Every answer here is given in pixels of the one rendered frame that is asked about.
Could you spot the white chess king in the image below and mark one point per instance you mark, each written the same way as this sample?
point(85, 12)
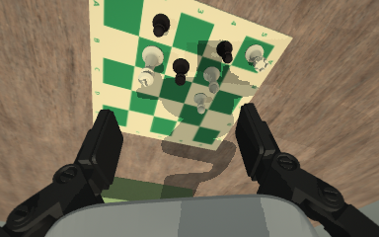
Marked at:
point(152, 56)

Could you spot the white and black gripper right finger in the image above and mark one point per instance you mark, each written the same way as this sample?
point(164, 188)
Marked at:
point(279, 174)

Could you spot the white pawn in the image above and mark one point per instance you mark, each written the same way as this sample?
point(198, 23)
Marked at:
point(200, 99)

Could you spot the green and cream chessboard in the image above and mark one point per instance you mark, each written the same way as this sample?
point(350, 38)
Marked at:
point(121, 29)

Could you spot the white chess rook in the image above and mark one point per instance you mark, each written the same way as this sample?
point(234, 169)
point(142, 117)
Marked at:
point(254, 53)

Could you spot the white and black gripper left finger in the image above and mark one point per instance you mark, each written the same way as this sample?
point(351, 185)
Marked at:
point(74, 185)

